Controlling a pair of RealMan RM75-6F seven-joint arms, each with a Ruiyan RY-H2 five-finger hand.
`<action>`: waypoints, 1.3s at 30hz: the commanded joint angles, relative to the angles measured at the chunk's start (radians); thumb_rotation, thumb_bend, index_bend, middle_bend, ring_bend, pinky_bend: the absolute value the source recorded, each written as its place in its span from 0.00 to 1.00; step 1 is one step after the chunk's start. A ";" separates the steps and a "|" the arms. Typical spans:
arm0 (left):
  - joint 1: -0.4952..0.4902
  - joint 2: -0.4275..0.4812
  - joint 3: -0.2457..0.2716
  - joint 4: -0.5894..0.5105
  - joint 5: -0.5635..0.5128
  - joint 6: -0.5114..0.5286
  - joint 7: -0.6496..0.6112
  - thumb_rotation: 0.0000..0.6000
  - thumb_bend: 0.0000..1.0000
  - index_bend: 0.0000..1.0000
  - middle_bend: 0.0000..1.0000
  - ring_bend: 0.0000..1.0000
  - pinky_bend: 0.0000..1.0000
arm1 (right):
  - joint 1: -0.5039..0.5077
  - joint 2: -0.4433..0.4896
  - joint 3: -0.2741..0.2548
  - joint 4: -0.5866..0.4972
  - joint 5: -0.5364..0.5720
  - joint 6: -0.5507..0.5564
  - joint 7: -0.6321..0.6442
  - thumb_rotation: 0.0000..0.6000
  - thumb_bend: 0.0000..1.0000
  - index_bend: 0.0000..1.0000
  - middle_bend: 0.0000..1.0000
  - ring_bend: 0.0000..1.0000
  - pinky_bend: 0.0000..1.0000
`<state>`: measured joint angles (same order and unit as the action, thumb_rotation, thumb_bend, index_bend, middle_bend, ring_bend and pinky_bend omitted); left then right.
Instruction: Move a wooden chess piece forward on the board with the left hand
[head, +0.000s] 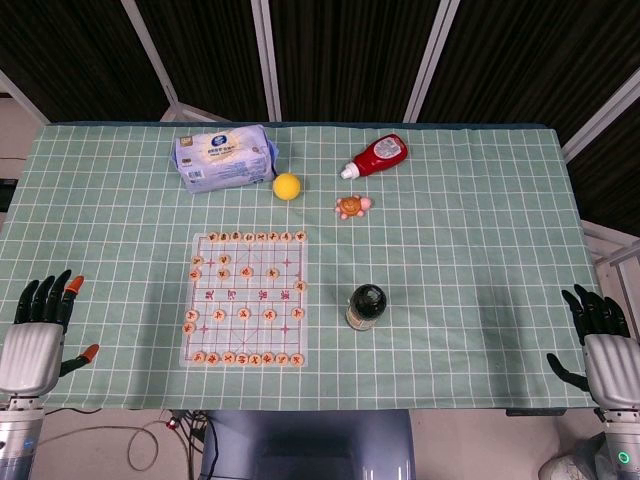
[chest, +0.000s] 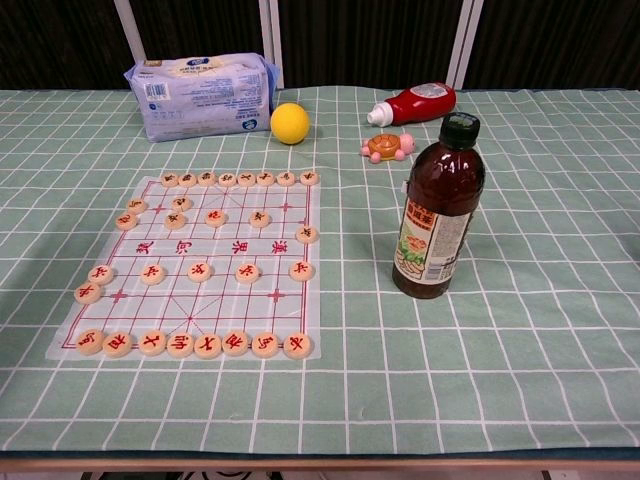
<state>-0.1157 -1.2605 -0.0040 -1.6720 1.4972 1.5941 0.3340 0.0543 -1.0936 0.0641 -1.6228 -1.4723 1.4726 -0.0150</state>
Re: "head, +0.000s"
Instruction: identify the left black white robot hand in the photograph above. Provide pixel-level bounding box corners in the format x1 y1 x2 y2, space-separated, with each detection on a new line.
0 269 100 397

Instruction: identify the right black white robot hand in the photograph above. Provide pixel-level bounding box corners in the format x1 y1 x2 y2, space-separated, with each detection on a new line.
546 283 640 409

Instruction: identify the clear plastic chess board sheet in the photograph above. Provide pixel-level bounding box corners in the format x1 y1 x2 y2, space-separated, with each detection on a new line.
178 231 310 369

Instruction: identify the white plastic bag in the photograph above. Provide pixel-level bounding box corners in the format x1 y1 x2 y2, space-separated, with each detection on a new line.
538 433 610 480

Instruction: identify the white metal rack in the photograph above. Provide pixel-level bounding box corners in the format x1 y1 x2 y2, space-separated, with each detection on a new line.
581 219 640 306

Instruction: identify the green checkered tablecloth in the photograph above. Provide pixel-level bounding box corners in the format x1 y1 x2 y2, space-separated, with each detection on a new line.
0 122 609 412

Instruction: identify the dark glass jar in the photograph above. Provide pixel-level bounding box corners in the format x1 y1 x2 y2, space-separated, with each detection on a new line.
345 283 388 332

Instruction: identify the white blue tissue pack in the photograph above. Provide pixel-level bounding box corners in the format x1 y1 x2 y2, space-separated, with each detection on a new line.
172 124 279 195

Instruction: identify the pink orange turtle toy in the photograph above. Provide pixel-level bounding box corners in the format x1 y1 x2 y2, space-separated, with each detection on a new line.
335 194 373 220

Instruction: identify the yellow ball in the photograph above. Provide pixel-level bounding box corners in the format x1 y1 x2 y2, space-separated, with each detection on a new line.
272 172 302 202

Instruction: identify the red ketchup squeeze bottle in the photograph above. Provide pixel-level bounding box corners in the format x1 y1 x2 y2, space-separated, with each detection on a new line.
340 133 409 180

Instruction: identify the black cable bundle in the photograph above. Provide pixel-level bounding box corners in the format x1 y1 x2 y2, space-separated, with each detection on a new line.
159 409 211 480

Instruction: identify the white partition post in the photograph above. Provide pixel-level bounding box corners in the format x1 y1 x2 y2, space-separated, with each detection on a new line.
558 67 640 162
121 0 232 124
251 0 282 123
0 68 52 126
402 0 460 124

